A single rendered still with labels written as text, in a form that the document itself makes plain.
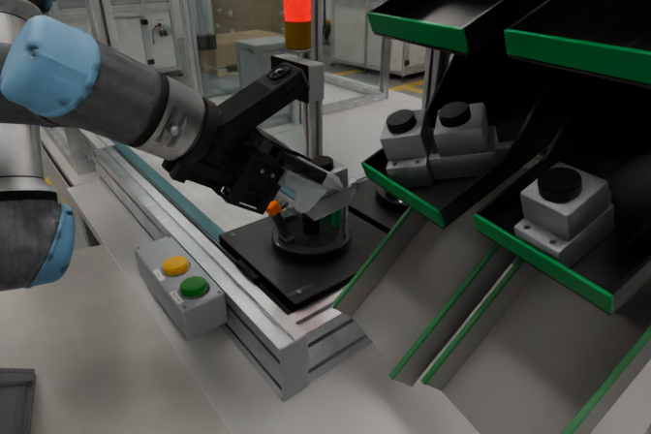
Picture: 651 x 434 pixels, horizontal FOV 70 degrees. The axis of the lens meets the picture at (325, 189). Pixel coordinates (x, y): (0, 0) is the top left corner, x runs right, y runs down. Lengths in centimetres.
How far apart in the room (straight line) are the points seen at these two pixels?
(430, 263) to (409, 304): 6
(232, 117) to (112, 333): 50
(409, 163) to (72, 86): 31
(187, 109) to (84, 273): 64
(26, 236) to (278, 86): 41
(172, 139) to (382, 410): 46
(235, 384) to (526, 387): 40
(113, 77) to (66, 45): 4
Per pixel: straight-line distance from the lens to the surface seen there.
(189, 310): 72
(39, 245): 74
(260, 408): 71
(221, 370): 76
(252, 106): 48
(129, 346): 84
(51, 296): 100
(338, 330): 70
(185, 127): 45
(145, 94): 43
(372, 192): 98
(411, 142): 47
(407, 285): 60
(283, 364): 66
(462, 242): 59
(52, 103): 42
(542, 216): 40
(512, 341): 55
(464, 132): 45
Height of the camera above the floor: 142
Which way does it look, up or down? 27 degrees down
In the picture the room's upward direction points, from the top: straight up
